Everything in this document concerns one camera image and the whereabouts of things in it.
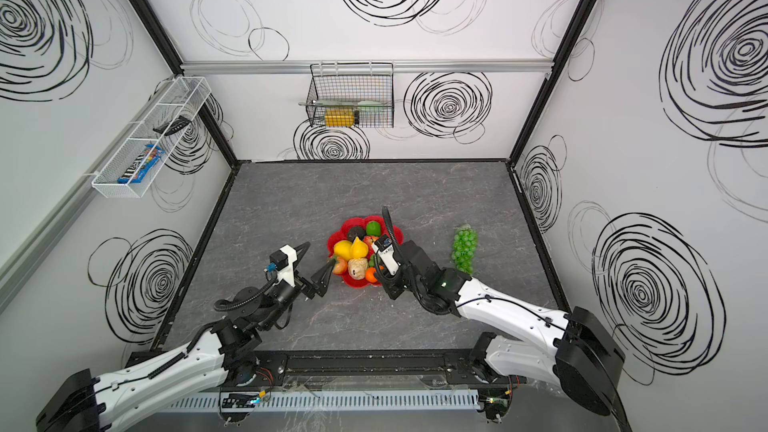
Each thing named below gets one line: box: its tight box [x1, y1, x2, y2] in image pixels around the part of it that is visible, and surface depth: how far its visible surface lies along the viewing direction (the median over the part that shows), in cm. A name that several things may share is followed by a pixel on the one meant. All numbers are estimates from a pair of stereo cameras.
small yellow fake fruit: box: [350, 236, 369, 259], surface depth 88 cm
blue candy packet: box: [117, 144, 165, 184], surface depth 72 cm
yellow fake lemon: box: [333, 240, 353, 261], surface depth 91 cm
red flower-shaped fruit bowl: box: [391, 226, 404, 245], surface depth 101 cm
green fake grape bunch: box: [451, 224, 478, 274], surface depth 93 cm
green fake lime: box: [366, 220, 381, 237], surface depth 96 cm
